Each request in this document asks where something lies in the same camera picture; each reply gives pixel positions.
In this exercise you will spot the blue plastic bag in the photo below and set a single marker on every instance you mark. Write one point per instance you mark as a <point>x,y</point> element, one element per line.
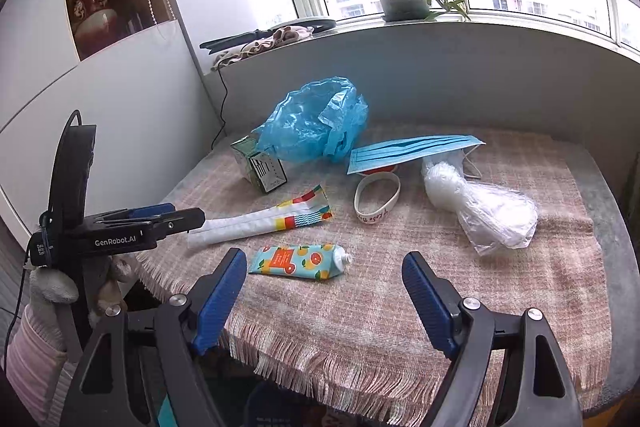
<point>310,122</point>

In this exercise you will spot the blue face mask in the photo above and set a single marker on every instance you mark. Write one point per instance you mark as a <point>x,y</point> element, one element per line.
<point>400,154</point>

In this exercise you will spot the black hair straightener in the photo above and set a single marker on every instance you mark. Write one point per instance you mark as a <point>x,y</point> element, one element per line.
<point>230,42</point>

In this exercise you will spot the fruit print cream tube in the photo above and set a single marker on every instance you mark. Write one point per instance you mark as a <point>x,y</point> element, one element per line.
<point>295,261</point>

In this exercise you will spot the beige cloth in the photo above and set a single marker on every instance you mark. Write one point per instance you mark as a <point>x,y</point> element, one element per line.
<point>270,41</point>

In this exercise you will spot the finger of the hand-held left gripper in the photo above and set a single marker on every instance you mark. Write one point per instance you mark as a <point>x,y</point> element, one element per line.
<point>150,210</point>
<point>182,219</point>

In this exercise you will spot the orange plastic cap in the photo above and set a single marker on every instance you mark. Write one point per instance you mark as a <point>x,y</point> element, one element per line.
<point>380,169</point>

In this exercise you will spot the dark round tray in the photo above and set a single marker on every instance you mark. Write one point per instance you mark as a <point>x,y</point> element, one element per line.
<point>320,23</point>

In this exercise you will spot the person's left hand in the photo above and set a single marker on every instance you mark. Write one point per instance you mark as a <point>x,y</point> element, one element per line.
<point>50,287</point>

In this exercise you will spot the white wristband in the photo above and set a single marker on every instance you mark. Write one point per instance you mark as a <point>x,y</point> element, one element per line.
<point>375,213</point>

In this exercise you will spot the red vase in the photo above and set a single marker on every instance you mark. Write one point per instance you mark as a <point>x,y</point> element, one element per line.
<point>92,17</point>

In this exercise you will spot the clear plastic bag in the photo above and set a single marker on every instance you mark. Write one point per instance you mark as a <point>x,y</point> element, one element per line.
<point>490,217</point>

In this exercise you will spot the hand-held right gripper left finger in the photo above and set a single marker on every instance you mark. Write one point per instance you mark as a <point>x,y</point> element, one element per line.
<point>220,297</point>

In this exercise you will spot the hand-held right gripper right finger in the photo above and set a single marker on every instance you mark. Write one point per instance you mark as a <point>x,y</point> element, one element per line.
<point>430,302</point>

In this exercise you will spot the small green box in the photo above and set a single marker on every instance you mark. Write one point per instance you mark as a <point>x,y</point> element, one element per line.
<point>260,172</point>

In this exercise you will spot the long white colourful wrapper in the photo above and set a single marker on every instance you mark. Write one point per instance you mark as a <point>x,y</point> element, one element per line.
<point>240,227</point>

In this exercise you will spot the pink plaid blanket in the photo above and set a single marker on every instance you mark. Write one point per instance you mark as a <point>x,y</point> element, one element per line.
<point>325,332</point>

